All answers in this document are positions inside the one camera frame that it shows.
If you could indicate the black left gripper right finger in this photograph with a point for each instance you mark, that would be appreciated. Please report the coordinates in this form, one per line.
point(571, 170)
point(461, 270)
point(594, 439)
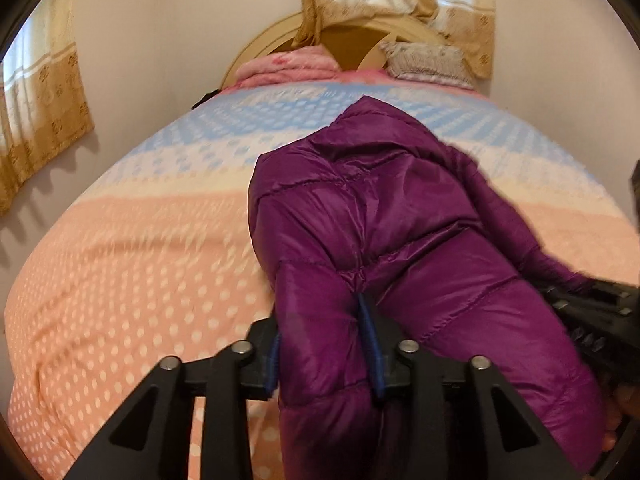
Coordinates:
point(448, 419)

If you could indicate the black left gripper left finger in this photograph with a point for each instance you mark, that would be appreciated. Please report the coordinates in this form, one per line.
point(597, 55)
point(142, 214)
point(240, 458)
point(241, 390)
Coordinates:
point(149, 435)

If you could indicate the purple down jacket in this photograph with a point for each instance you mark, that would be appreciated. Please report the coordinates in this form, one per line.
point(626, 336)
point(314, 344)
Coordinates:
point(375, 205)

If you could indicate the polka dot bed quilt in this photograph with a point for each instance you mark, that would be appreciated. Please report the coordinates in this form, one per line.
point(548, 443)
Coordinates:
point(156, 257)

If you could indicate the pink bed sheet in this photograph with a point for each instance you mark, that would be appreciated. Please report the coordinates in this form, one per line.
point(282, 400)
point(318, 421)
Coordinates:
point(380, 78)

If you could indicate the striped grey pillow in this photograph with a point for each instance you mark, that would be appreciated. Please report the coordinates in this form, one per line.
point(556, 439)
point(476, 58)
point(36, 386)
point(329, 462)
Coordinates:
point(431, 63)

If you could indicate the folded pink blanket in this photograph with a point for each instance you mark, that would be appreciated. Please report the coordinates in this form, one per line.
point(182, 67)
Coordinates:
point(307, 63)

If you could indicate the beige wooden headboard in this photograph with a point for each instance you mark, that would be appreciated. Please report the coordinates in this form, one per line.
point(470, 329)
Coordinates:
point(354, 44)

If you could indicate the beige side window curtain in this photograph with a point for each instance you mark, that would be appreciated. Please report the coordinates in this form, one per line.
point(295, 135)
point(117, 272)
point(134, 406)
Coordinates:
point(44, 109)

